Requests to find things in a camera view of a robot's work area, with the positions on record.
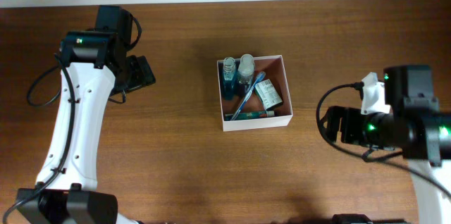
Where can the green white small box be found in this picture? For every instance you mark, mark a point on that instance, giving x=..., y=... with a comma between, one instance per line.
x=268, y=94

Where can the teal toothpaste tube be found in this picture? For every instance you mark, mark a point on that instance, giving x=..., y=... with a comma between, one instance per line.
x=255, y=115

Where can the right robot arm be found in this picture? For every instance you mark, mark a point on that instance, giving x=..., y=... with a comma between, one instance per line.
x=399, y=124

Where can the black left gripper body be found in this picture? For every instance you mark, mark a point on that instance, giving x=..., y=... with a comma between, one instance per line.
x=135, y=76

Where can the purple foam pump bottle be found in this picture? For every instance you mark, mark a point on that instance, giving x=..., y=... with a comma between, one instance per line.
x=245, y=74

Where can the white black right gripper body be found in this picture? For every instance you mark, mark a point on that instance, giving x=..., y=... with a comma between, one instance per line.
x=373, y=125

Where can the blue white toothbrush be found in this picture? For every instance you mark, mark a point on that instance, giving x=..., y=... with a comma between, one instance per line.
x=260, y=76

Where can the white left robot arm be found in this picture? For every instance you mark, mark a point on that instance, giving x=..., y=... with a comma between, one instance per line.
x=95, y=64

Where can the teal mouthwash bottle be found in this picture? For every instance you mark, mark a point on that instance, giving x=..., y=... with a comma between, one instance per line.
x=228, y=78

